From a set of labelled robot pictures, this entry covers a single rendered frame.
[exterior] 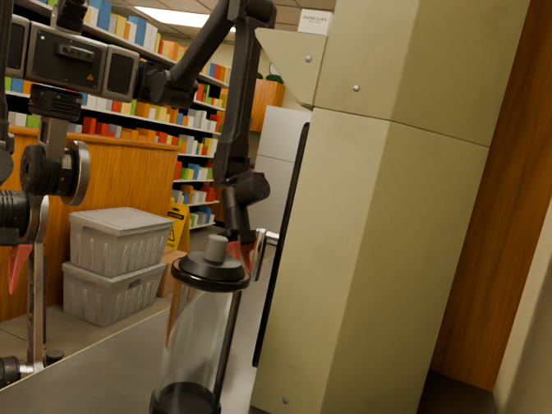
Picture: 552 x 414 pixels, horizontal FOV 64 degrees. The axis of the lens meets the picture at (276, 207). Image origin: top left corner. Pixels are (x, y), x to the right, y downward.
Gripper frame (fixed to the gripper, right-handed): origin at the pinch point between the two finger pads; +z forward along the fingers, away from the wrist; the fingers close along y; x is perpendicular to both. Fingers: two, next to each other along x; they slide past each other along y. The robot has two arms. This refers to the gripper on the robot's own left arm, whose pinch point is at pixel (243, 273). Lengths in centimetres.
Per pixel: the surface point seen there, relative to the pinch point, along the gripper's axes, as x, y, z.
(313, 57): -44, -17, -24
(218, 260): -30.1, -27.9, 2.3
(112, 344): 3.0, -29.4, 11.0
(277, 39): -40, -20, -28
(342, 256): -38.6, -12.5, 3.8
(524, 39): -59, 29, -34
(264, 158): 325, 319, -193
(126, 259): 190, 58, -39
